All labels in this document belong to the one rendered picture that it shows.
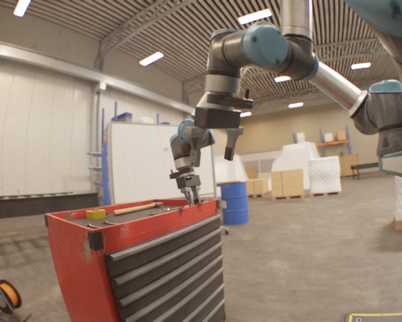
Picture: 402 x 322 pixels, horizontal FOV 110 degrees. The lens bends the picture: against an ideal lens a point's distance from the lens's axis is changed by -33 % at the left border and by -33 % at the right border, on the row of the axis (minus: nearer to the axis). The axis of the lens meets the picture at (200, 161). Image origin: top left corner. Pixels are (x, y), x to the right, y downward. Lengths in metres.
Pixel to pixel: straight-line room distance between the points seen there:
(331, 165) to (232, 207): 4.41
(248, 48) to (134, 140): 2.92
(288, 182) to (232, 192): 3.56
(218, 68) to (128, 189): 2.77
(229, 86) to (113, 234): 0.50
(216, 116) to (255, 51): 0.20
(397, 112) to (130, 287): 1.04
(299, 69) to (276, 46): 0.11
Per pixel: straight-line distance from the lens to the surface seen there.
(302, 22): 0.57
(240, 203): 4.42
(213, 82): 0.53
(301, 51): 0.53
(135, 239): 0.68
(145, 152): 3.25
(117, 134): 3.19
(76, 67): 9.85
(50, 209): 3.72
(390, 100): 0.85
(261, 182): 9.01
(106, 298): 0.66
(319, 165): 7.68
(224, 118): 0.55
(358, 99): 0.99
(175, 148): 0.98
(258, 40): 0.42
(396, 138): 0.82
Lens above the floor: 1.07
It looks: 4 degrees up
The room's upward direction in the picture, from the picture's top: 4 degrees counter-clockwise
